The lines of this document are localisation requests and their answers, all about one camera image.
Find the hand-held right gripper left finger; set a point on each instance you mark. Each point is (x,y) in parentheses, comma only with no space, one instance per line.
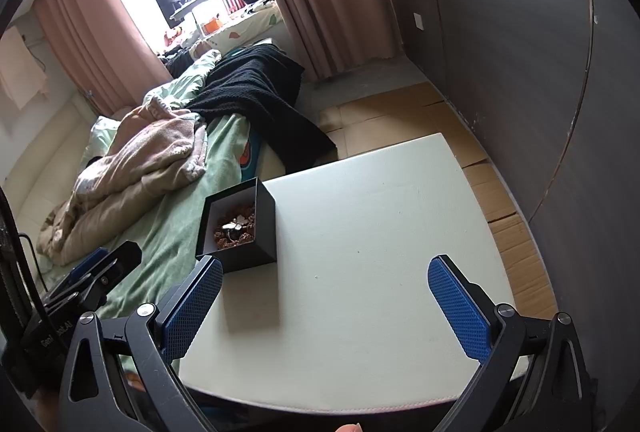
(192,312)

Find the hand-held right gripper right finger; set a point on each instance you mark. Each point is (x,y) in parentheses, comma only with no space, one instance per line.
(457,307)

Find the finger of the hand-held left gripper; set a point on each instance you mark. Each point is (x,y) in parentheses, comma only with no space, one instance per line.
(87,264)
(122,257)

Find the white pendant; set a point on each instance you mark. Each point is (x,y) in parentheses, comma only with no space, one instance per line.
(234,225)

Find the black jewelry box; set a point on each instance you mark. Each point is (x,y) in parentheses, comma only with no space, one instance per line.
(265,232)

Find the person's left hand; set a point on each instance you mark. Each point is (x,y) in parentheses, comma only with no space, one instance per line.
(135,381)

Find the green bedsheet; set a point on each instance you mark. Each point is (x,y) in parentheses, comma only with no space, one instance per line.
(165,222)

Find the pink fleece blanket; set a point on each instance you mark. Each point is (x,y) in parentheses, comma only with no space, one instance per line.
(140,152)

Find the cream padded headboard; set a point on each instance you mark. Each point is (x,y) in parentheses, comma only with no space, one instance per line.
(45,162)

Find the blue orange printed sheet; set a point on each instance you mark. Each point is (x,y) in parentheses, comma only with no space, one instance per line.
(250,157)

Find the beige hanging cloth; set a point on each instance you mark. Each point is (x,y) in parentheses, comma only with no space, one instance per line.
(22,67)

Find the black knitted blanket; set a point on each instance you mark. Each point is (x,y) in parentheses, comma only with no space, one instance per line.
(250,87)

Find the cream cloth with green hearts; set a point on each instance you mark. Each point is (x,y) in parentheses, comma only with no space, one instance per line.
(245,30)

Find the white wall switch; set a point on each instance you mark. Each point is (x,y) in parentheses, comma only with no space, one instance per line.
(419,21)

